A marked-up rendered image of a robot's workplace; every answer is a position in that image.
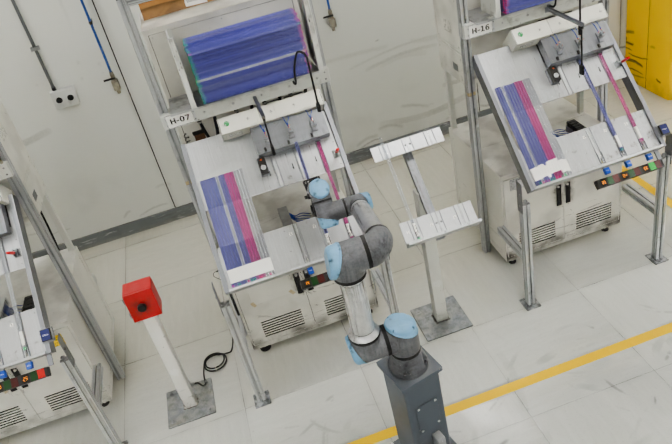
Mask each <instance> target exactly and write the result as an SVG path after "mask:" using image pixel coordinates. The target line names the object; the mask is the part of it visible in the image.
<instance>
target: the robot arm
mask: <svg viewBox="0 0 672 444"><path fill-rule="evenodd" d="M302 182H303V185H304V187H305V190H306V192H307V195H306V196H304V198H305V200H306V199H308V200H309V199H311V202H312V207H313V211H314V214H315V216H316V217H317V219H318V221H319V224H320V227H321V228H322V229H327V228H331V227H334V226H337V225H338V224H339V219H343V218H346V217H349V216H352V215H353V217H354V219H355V221H356V222H357V224H358V226H359V228H360V229H361V231H362V233H363V235H360V236H356V237H353V238H350V239H347V240H343V241H340V242H335V243H334V244H331V245H328V246H327V247H326V248H325V249H324V259H325V265H326V270H327V274H328V277H329V279H330V280H333V281H334V282H335V283H336V284H337V285H339V286H340V289H341V293H342V297H343V301H344V304H345V308H346V312H347V316H348V320H349V324H350V328H349V330H348V335H347V336H345V341H346V344H347V346H348V349H349V351H350V354H351V356H352V358H353V360H354V362H355V363H356V364H357V365H362V364H367V363H369V362H372V361H375V360H378V359H381V358H384V357H387V356H390V357H389V361H388V364H389V369H390V372H391V373H392V374H393V375H394V376H395V377H396V378H399V379H402V380H412V379H416V378H418V377H420V376H422V375H423V374H424V373H425V372H426V370H427V368H428V358H427V355H426V353H425V352H424V350H423V349H422V347H421V345H420V340H419V334H418V327H417V325H416V322H415V320H414V318H413V317H411V316H410V315H407V314H405V313H393V314H391V315H389V316H388V317H387V318H386V319H385V321H384V324H381V325H378V324H377V323H376V322H374V321H373V317H372V313H371V309H370V304H369V300H368V296H367V291H366V287H365V283H364V279H365V277H366V275H367V271H366V270H368V269H371V268H374V267H377V266H379V265H380V264H382V263H383V262H384V261H385V260H386V259H387V258H388V256H389V255H390V253H391V251H392V247H393V236H392V234H391V232H390V230H389V229H388V228H387V227H386V226H385V225H382V224H381V222H380V220H379V219H378V217H377V216H376V214H375V213H374V211H373V210H372V209H373V202H372V199H371V196H370V194H369V193H368V192H362V193H357V194H355V195H352V196H348V197H345V198H342V199H339V200H335V201H332V197H331V194H330V187H329V184H328V183H327V182H326V181H325V180H323V179H320V176H316V177H313V178H310V179H307V180H304V181H302ZM305 183H306V184H305Z"/></svg>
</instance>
